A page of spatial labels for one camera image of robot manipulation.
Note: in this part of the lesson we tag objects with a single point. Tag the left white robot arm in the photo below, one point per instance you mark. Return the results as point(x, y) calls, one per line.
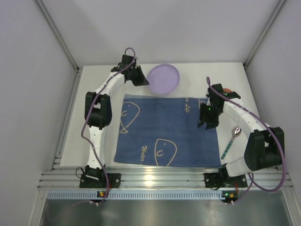
point(98, 111)

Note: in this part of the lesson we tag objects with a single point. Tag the orange plastic cup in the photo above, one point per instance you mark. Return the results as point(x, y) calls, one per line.
point(226, 90)

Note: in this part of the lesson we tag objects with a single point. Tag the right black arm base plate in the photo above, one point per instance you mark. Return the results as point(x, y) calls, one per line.
point(213, 181)

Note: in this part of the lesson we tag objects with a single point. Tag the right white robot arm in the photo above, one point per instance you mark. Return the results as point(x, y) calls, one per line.
point(265, 145)

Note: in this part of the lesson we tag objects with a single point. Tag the blue cloth placemat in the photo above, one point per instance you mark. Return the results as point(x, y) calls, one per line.
point(164, 132)

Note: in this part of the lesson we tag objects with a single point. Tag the spoon with green handle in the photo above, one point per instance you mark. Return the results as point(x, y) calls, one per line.
point(235, 133)

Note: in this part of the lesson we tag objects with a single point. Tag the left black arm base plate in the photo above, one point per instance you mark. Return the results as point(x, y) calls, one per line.
point(92, 182)

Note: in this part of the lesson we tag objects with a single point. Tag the perforated grey cable tray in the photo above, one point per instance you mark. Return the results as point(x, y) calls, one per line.
point(142, 195)

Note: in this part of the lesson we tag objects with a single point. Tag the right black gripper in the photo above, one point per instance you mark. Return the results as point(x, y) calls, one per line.
point(209, 117)

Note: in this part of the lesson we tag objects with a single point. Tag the purple plastic plate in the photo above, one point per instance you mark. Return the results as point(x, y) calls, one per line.
point(163, 79)

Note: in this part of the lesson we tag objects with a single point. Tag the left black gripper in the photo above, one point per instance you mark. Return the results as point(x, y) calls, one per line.
point(136, 74)

